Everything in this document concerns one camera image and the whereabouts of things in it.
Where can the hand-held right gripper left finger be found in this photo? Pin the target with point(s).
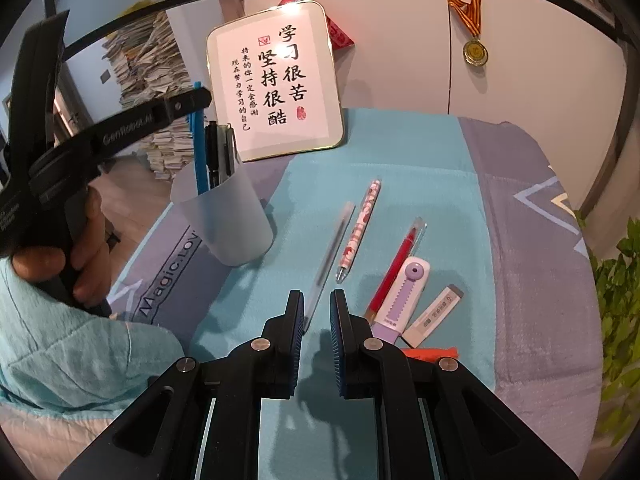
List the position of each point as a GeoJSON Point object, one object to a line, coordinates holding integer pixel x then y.
{"type": "Point", "coordinates": [295, 340]}

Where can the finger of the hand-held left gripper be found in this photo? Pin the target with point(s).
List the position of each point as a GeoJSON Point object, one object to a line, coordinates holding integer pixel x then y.
{"type": "Point", "coordinates": [192, 100]}
{"type": "Point", "coordinates": [37, 90]}

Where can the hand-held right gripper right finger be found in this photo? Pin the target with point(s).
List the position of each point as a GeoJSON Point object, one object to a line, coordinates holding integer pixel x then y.
{"type": "Point", "coordinates": [342, 340]}

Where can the blue pen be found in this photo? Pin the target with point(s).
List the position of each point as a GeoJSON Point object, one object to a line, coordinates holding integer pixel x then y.
{"type": "Point", "coordinates": [200, 150]}

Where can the black pen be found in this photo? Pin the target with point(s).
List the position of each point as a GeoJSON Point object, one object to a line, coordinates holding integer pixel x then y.
{"type": "Point", "coordinates": [212, 150]}

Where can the white and purple correction tape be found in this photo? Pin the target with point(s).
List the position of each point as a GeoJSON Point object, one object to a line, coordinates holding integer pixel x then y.
{"type": "Point", "coordinates": [405, 295]}

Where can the orange utility knife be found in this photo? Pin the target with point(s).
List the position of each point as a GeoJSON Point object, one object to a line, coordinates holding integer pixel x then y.
{"type": "Point", "coordinates": [430, 352]}

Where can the clear pen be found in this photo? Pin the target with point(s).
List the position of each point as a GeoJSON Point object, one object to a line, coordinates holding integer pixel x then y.
{"type": "Point", "coordinates": [332, 250]}

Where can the red pen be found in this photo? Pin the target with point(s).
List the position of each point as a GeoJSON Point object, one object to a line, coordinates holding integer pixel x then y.
{"type": "Point", "coordinates": [400, 265]}

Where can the white eraser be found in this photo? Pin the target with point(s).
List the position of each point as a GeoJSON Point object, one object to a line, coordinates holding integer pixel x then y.
{"type": "Point", "coordinates": [435, 315]}

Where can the white floral patterned pen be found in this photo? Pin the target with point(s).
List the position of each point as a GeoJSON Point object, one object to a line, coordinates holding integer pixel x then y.
{"type": "Point", "coordinates": [360, 230]}

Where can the translucent plastic cup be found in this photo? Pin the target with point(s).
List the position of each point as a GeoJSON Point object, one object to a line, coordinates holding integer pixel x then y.
{"type": "Point", "coordinates": [225, 225]}

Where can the person's left hand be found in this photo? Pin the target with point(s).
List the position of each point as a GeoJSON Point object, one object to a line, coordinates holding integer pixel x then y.
{"type": "Point", "coordinates": [87, 255]}

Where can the tall stack of papers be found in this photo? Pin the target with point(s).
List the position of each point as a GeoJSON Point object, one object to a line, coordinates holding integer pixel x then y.
{"type": "Point", "coordinates": [150, 60]}

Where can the framed calligraphy sign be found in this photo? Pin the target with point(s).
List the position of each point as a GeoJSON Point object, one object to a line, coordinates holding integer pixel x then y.
{"type": "Point", "coordinates": [280, 85]}

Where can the red hanging pouch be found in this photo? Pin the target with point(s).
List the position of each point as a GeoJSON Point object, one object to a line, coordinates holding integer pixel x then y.
{"type": "Point", "coordinates": [340, 35]}

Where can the white lower cabinet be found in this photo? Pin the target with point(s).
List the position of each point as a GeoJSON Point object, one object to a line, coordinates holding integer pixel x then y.
{"type": "Point", "coordinates": [400, 60]}

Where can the green potted plant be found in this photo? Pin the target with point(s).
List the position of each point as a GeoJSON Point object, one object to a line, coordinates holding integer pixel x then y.
{"type": "Point", "coordinates": [620, 310]}

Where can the gold medal with striped ribbon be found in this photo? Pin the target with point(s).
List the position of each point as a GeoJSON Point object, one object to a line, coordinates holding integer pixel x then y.
{"type": "Point", "coordinates": [475, 52]}

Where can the dark wall switch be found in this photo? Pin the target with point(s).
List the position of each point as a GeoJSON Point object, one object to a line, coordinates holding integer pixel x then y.
{"type": "Point", "coordinates": [105, 76]}

